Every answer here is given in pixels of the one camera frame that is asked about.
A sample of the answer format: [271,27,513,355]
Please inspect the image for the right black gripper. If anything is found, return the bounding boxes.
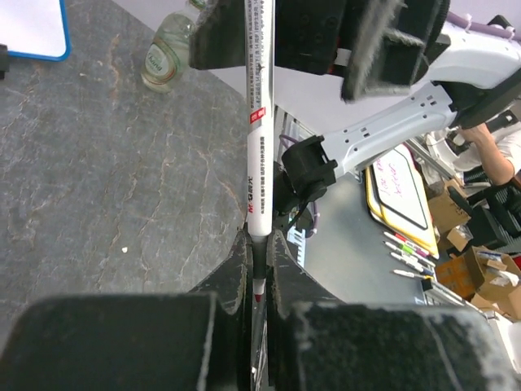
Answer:
[189,0,450,102]

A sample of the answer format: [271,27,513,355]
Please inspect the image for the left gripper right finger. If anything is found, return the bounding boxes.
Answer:
[266,231,520,390]

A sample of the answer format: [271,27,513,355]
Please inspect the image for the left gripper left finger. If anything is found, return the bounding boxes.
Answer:
[1,231,252,390]

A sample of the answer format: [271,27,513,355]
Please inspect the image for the white marker pen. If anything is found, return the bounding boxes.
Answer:
[244,0,275,302]

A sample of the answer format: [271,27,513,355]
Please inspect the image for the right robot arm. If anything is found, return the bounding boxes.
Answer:
[190,1,520,222]

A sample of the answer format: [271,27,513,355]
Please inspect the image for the yellow framed whiteboard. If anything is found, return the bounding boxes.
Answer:
[365,145,439,259]

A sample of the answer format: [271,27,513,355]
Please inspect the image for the blue framed whiteboard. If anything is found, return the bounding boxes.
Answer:
[1,0,72,77]

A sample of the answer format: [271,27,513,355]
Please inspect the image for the spare marker pen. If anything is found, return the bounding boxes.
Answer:
[383,231,429,256]
[383,241,421,259]
[390,253,433,276]
[392,270,432,280]

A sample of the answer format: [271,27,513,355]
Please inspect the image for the glass soda bottle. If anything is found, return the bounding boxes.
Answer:
[141,0,207,93]

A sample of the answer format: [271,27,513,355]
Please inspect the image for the cardboard box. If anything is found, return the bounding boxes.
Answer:
[436,247,520,321]

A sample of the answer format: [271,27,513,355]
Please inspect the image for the person in white shirt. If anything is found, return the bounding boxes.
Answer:
[452,122,520,186]

